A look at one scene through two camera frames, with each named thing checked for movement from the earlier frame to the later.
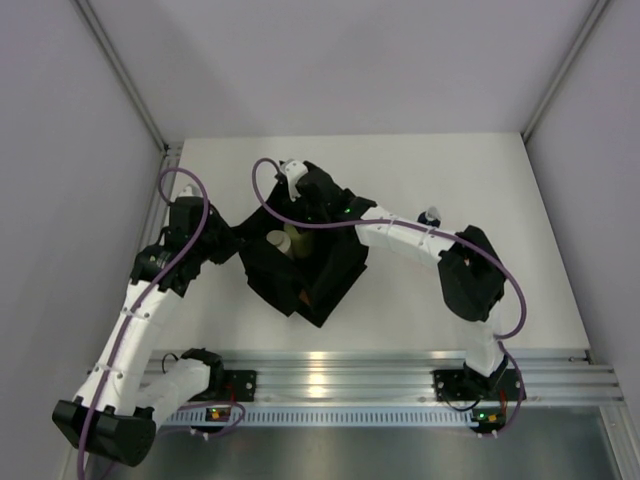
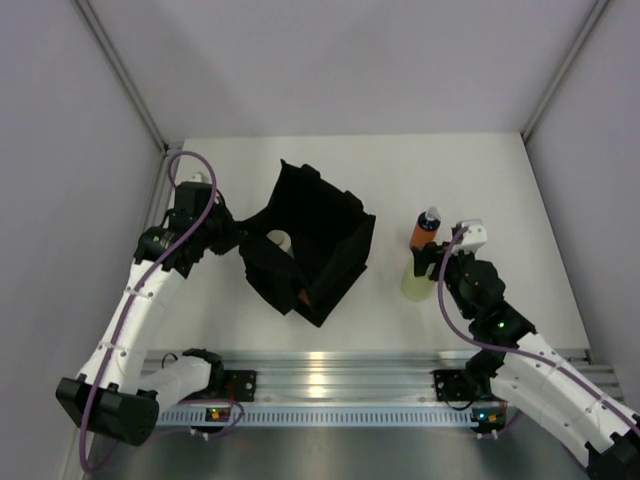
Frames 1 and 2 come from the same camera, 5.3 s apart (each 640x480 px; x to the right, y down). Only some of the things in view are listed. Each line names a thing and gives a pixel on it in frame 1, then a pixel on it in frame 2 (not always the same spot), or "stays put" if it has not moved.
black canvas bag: [309, 286] stays put
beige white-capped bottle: [279, 239] stays put
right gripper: [297, 204] -> [424, 257]
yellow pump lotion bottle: [300, 243] -> [415, 287]
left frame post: [109, 48] stays put
